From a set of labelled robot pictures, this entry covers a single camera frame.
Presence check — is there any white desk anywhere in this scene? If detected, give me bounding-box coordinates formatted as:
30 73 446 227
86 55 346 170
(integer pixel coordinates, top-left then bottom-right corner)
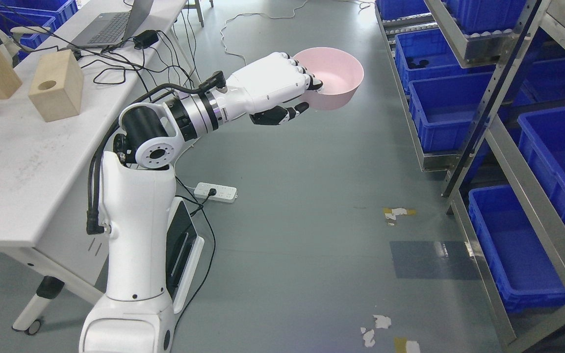
0 0 200 336

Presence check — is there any white power strip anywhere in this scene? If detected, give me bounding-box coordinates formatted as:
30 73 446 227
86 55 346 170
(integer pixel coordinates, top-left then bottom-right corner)
193 182 238 203

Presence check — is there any wooden block with hole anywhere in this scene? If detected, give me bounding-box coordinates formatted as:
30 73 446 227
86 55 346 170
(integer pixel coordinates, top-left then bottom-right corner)
28 49 84 122

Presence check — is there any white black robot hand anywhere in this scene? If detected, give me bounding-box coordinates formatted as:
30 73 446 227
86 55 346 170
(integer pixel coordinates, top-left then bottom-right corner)
217 52 323 126

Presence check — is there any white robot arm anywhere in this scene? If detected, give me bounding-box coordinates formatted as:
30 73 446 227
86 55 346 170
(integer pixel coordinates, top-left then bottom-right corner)
78 71 230 353

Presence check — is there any steel shelf rack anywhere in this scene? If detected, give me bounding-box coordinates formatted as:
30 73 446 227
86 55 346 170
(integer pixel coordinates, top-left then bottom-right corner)
378 0 565 353

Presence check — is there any pink ikea bowl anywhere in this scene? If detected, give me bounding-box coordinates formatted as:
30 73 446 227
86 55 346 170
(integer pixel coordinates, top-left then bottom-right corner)
294 47 364 110

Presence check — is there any black power adapter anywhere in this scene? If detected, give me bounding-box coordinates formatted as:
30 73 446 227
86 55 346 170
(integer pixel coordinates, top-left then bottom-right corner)
132 29 159 50

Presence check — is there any grey laptop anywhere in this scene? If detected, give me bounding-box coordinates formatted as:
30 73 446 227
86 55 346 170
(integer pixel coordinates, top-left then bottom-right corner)
67 0 153 49

